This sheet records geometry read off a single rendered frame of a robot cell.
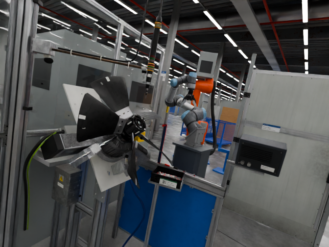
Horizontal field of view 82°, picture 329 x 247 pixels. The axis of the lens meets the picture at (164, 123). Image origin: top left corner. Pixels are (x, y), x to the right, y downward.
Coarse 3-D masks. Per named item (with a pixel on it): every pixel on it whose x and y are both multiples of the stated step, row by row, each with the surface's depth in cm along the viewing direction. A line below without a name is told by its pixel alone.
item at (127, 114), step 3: (123, 108) 114; (126, 108) 114; (129, 108) 115; (117, 111) 113; (120, 111) 113; (123, 111) 114; (126, 111) 114; (129, 111) 114; (117, 114) 113; (120, 114) 113; (123, 114) 113; (126, 114) 113; (129, 114) 114; (132, 114) 114; (120, 117) 112; (123, 117) 113; (126, 117) 113
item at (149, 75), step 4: (160, 12) 112; (160, 16) 112; (156, 20) 112; (160, 20) 112; (148, 72) 116; (152, 72) 117; (148, 76) 116; (148, 80) 116; (148, 84) 117; (148, 88) 118
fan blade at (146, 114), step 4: (136, 108) 139; (140, 108) 141; (136, 112) 133; (140, 112) 134; (144, 112) 136; (148, 112) 138; (152, 112) 142; (144, 116) 128; (148, 116) 131; (152, 116) 134; (156, 116) 138
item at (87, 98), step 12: (84, 96) 86; (84, 108) 85; (96, 108) 90; (108, 108) 96; (84, 120) 86; (96, 120) 91; (108, 120) 96; (84, 132) 86; (96, 132) 93; (108, 132) 99
